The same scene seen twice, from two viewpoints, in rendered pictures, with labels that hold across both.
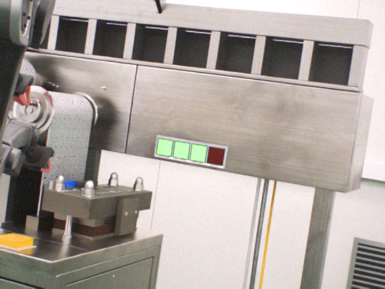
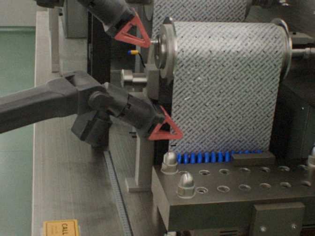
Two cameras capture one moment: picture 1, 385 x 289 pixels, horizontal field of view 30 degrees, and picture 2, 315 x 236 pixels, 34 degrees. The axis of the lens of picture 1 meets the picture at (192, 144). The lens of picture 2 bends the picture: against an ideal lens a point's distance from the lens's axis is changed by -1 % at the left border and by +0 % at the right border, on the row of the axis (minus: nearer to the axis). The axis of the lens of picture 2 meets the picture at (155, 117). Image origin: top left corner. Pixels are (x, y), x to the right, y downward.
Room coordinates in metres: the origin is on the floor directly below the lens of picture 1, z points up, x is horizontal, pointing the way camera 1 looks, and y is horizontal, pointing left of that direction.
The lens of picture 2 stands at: (1.51, -0.39, 1.54)
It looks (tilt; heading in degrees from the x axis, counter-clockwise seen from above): 22 degrees down; 55
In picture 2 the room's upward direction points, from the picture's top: 4 degrees clockwise
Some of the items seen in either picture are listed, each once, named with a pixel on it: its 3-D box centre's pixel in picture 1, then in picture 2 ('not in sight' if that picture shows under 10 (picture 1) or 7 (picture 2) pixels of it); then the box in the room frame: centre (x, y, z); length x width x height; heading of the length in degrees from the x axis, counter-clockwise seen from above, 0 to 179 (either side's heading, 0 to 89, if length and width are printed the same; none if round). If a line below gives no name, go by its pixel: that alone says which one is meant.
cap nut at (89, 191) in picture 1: (89, 188); (186, 183); (2.07, 0.28, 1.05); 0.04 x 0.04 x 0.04
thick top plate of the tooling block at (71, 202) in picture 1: (101, 199); (253, 190); (2.23, 0.26, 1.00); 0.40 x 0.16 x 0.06; 158
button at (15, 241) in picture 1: (15, 241); (61, 234); (1.88, 0.43, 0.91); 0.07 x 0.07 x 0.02; 68
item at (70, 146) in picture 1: (66, 157); (223, 119); (2.24, 0.38, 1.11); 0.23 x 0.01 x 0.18; 158
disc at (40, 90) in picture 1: (34, 110); (167, 51); (2.16, 0.49, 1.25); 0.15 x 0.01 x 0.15; 68
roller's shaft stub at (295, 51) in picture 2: not in sight; (291, 51); (2.42, 0.38, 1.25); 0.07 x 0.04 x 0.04; 158
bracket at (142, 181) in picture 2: (6, 174); (140, 129); (2.13, 0.53, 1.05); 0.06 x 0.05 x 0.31; 158
